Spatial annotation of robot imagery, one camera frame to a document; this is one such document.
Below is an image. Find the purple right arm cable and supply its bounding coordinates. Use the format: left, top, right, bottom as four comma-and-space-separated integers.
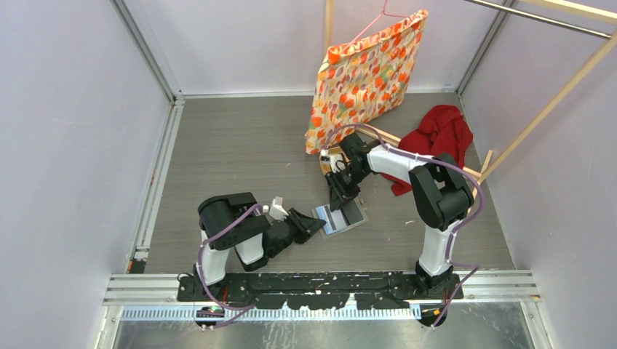
324, 124, 485, 329

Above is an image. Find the black card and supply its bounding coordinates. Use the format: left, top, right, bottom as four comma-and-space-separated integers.
341, 201, 365, 225

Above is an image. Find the taupe leather card holder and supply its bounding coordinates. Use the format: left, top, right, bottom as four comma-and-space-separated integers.
311, 198, 368, 238

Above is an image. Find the pink wire hanger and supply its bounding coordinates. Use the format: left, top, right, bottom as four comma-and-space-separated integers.
349, 0, 409, 44

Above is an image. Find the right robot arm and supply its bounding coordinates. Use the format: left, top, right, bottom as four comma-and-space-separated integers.
325, 134, 474, 299

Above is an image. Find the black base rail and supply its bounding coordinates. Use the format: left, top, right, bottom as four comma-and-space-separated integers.
176, 271, 463, 310

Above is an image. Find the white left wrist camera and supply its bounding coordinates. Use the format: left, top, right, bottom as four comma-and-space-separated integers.
262, 196, 288, 221

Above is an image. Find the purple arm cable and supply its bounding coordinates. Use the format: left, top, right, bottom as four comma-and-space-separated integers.
324, 124, 485, 329
195, 204, 266, 329

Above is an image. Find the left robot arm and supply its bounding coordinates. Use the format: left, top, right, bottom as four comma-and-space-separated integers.
195, 192, 326, 301

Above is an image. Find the white magnetic stripe card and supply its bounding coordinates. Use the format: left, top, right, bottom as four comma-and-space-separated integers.
316, 204, 349, 236

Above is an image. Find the red cloth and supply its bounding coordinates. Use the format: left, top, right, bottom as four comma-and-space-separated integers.
397, 105, 473, 168

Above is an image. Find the floral fabric bag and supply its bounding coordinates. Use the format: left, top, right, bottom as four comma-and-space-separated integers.
305, 9, 429, 154

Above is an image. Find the metal rod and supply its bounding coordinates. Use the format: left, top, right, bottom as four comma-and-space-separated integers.
465, 0, 611, 39

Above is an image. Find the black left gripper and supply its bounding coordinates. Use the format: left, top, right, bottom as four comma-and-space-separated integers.
268, 207, 326, 258

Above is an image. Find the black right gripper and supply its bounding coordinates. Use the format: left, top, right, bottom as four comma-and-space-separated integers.
325, 164, 370, 212

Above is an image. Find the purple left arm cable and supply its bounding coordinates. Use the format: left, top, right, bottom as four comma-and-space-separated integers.
195, 204, 266, 329

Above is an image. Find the wooden rack frame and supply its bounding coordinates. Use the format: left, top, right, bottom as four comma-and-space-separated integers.
324, 0, 617, 186

